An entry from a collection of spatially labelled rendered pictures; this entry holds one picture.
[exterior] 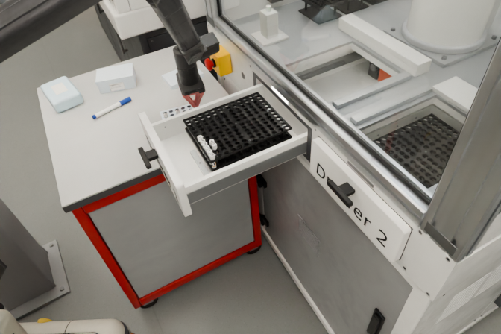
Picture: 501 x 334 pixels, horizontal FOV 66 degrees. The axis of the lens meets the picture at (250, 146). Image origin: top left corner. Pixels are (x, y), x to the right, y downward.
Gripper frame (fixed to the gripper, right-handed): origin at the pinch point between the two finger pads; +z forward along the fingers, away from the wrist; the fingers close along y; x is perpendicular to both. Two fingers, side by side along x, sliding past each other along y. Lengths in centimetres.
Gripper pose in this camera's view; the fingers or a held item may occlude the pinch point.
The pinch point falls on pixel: (194, 104)
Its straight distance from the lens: 120.4
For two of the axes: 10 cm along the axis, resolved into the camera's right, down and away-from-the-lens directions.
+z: 0.6, 6.9, 7.2
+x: -9.4, 2.8, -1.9
